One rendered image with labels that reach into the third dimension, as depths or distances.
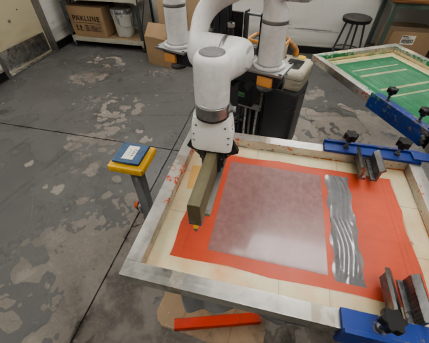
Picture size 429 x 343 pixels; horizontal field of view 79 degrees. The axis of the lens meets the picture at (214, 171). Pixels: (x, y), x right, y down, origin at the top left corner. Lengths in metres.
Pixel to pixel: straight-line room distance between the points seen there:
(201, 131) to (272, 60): 0.55
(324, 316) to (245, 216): 0.30
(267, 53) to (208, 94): 0.57
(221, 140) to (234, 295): 0.34
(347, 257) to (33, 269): 1.79
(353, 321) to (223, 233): 0.34
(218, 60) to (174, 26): 0.76
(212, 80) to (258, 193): 0.42
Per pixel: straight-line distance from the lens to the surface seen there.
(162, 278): 0.64
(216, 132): 0.59
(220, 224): 0.74
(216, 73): 0.51
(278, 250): 0.72
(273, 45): 1.05
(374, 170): 0.96
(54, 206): 2.30
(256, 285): 0.67
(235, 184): 0.83
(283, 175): 0.88
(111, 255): 1.88
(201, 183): 0.58
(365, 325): 0.66
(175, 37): 1.26
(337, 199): 0.86
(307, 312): 0.64
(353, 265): 0.76
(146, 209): 1.17
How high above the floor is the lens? 1.58
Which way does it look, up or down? 46 degrees down
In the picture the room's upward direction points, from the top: straight up
